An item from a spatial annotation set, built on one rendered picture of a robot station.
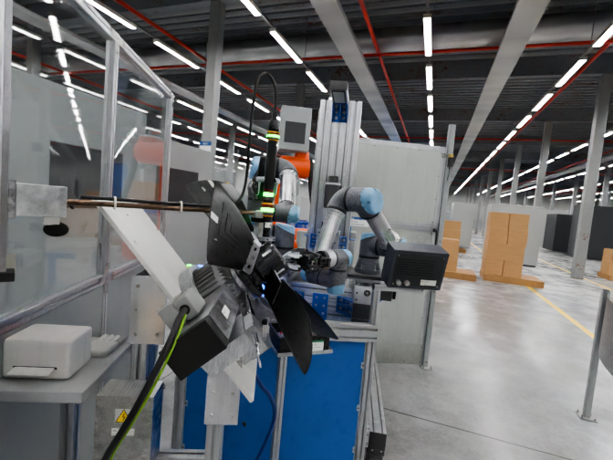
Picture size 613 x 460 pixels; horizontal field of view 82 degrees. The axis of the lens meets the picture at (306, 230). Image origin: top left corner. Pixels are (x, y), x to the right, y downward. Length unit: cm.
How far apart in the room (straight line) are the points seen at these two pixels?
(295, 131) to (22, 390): 460
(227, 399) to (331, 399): 76
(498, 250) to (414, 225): 611
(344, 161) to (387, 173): 106
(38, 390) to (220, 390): 46
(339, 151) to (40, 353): 169
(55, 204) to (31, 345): 43
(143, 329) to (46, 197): 44
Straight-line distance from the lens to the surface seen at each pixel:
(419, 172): 328
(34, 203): 97
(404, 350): 350
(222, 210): 90
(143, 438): 120
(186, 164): 561
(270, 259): 108
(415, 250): 166
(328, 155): 219
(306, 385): 180
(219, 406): 121
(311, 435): 193
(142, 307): 114
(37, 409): 159
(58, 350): 120
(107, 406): 118
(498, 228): 922
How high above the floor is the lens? 140
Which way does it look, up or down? 4 degrees down
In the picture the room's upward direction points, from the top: 5 degrees clockwise
